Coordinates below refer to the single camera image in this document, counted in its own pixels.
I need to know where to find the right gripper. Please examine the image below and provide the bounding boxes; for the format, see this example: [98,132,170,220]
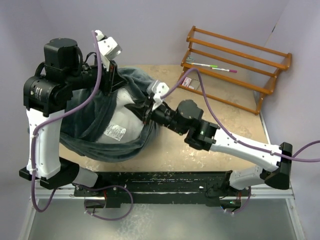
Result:
[124,96,187,136]

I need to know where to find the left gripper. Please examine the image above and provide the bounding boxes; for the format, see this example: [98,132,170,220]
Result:
[64,54,129,95]

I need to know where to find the white pillow insert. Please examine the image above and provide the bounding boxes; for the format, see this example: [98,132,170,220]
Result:
[95,88,148,145]

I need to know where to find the zebra print pillowcase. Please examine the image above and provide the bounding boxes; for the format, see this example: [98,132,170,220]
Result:
[60,67,160,163]

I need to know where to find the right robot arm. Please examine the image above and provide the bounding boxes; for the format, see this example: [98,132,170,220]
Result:
[125,98,292,196]

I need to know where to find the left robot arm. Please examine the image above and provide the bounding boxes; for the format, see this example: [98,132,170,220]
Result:
[18,35,126,196]

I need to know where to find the red and white card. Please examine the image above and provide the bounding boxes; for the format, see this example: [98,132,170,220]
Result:
[181,77,192,88]

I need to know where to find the green capped white marker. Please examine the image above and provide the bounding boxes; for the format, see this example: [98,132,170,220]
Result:
[190,62,218,68]

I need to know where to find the pink capped white marker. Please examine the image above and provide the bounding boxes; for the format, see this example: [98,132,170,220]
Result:
[211,67,238,73]

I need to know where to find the wooden tiered rack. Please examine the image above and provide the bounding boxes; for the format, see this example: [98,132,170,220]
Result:
[175,25,293,116]

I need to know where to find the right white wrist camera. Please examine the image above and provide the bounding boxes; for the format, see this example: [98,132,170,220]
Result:
[146,80,170,104]

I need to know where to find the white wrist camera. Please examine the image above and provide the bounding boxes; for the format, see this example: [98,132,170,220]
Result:
[146,80,170,104]
[94,30,122,60]

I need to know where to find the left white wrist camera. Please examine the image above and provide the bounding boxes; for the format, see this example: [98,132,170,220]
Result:
[94,30,122,60]

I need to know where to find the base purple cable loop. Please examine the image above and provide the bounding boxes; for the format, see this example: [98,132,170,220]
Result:
[83,184,135,221]

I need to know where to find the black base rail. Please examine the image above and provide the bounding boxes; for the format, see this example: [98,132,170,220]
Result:
[74,171,250,210]

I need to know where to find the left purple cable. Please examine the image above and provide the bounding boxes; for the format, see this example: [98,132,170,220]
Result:
[30,29,104,213]

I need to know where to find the aluminium frame rail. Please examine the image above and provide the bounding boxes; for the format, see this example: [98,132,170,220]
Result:
[249,112,306,240]

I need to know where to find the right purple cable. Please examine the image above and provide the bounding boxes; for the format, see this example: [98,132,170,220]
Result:
[159,67,320,163]

